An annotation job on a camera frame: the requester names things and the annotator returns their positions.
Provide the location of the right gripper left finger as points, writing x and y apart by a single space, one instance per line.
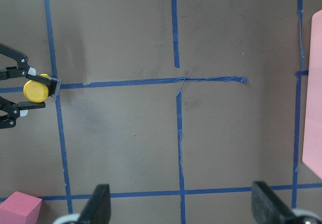
96 210

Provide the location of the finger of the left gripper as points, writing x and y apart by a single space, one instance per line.
15 110
23 70

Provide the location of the pink plastic tray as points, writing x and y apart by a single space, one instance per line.
311 155

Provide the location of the pink foam cube centre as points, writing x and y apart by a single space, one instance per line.
20 208

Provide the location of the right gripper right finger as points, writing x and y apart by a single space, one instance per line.
267 207

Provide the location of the yellow push button switch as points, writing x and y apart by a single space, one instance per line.
40 87

